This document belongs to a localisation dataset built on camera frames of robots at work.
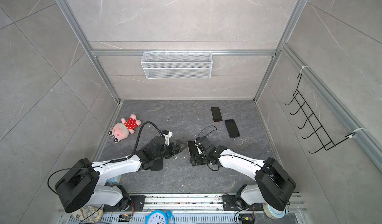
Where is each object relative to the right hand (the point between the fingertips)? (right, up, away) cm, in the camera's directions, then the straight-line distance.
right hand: (197, 159), depth 85 cm
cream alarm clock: (+35, -19, -17) cm, 44 cm away
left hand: (-6, +9, -3) cm, 11 cm away
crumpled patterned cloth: (-51, -20, -17) cm, 57 cm away
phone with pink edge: (+15, +27, +27) cm, 41 cm away
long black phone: (-3, +6, +1) cm, 7 cm away
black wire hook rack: (+51, +18, -24) cm, 59 cm away
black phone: (+26, +16, +22) cm, 38 cm away
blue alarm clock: (-19, -22, -16) cm, 33 cm away
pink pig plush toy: (-49, +16, +9) cm, 52 cm away
